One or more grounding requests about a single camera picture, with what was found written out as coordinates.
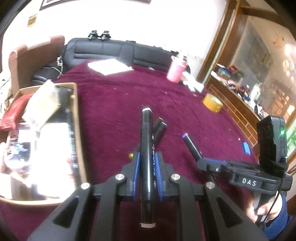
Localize white foam block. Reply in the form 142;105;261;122
30;123;75;199

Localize white capped black marker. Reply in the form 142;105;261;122
139;108;156;228

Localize purple capped black marker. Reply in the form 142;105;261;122
182;133;203;162

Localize cyan capped black marker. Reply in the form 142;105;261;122
154;121;167;145

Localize clear sticker pouch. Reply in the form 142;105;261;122
1;129;32;175

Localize red foil snack bag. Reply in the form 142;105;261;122
1;93;33;131

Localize yellow capped black marker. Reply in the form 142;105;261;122
128;117;165;159

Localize right hand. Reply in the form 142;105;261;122
244;192;283;223

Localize small blue cylinder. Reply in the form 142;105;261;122
242;142;251;156

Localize black tracker box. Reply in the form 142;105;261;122
256;115;288;177

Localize cardboard box tray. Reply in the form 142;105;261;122
1;80;87;206

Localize yellow tape roll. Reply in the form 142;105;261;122
203;93;223;113

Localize wooden cabinet shelf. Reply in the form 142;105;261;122
198;1;295;156

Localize white gloves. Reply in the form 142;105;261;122
181;71;204;93

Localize pink knit covered bottle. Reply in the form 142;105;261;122
166;56;188;83

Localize white notepad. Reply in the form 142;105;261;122
88;59;133;76

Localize black leather sofa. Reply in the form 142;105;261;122
31;38;179;85

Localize brown armchair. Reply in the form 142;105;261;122
9;35;65;95

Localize black clamps on sofa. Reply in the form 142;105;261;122
88;30;111;41

